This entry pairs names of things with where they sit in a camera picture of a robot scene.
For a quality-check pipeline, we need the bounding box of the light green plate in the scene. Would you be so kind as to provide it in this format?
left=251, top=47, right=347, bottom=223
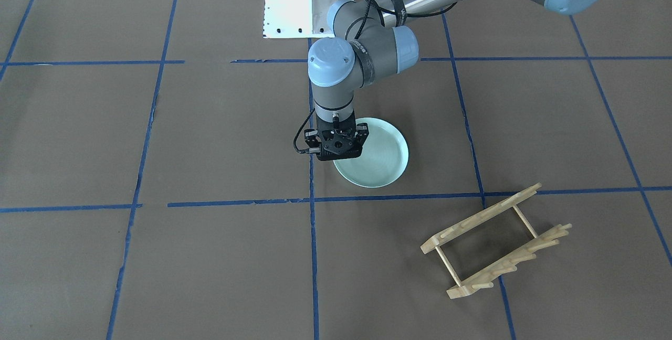
left=333, top=118, right=410, bottom=188

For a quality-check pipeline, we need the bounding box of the brown paper table cover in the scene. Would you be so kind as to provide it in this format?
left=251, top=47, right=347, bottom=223
left=2, top=0, right=670, bottom=339

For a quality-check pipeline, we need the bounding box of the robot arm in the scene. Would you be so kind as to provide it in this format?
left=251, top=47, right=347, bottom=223
left=298, top=0, right=597, bottom=161

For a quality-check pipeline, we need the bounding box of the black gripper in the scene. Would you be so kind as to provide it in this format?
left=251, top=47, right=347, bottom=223
left=304, top=120, right=369, bottom=161

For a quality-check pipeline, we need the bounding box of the wooden plate rack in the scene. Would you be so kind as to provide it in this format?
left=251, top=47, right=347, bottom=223
left=421, top=183, right=573, bottom=299

